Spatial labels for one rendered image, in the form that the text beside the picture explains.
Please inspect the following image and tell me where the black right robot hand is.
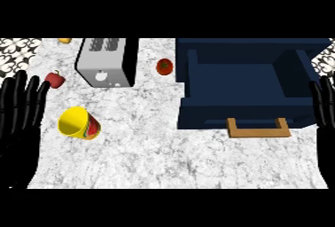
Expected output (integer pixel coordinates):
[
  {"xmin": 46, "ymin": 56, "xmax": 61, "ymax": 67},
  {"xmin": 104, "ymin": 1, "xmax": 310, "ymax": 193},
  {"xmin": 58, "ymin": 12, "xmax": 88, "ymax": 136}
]
[{"xmin": 307, "ymin": 75, "xmax": 335, "ymax": 190}]

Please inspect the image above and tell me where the dark blue open drawer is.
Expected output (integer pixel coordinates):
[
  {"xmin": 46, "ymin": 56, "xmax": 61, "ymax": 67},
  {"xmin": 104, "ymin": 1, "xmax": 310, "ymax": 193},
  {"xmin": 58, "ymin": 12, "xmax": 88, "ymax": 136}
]
[{"xmin": 176, "ymin": 49, "xmax": 319, "ymax": 130}]

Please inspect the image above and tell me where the red bell pepper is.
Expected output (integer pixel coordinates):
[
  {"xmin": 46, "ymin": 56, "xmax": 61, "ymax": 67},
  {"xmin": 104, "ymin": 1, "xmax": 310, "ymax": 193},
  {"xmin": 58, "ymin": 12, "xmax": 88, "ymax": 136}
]
[{"xmin": 43, "ymin": 69, "xmax": 67, "ymax": 90}]

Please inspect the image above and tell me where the silver toaster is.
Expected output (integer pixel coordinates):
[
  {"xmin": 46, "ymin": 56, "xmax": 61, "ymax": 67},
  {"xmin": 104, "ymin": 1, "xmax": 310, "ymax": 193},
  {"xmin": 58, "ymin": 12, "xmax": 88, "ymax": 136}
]
[{"xmin": 76, "ymin": 38, "xmax": 141, "ymax": 89}]

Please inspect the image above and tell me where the yellow cup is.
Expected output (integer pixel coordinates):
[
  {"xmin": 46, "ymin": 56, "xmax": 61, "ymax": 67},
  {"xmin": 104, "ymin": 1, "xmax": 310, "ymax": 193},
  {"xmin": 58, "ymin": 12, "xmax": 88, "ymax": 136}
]
[{"xmin": 58, "ymin": 106, "xmax": 104, "ymax": 141}]

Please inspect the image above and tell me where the red tomato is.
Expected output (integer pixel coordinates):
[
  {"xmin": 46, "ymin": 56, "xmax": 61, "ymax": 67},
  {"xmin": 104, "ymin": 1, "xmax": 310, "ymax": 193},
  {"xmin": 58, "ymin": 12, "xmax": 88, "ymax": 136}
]
[{"xmin": 157, "ymin": 58, "xmax": 176, "ymax": 76}]

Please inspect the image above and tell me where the wooden drawer handle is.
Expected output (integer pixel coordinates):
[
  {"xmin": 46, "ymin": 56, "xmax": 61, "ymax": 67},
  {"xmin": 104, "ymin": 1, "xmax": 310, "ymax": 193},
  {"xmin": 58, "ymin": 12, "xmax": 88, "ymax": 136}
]
[{"xmin": 226, "ymin": 117, "xmax": 293, "ymax": 139}]

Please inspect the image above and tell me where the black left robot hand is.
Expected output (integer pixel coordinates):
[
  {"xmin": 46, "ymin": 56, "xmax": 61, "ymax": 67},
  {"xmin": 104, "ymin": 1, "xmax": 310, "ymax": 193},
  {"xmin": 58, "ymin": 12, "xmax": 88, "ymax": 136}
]
[{"xmin": 0, "ymin": 69, "xmax": 52, "ymax": 190}]

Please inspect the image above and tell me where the dark blue cabinet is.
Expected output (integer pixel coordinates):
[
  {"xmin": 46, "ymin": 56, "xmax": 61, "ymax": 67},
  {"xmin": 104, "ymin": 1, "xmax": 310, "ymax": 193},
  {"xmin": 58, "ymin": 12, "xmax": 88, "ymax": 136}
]
[{"xmin": 176, "ymin": 38, "xmax": 335, "ymax": 83}]

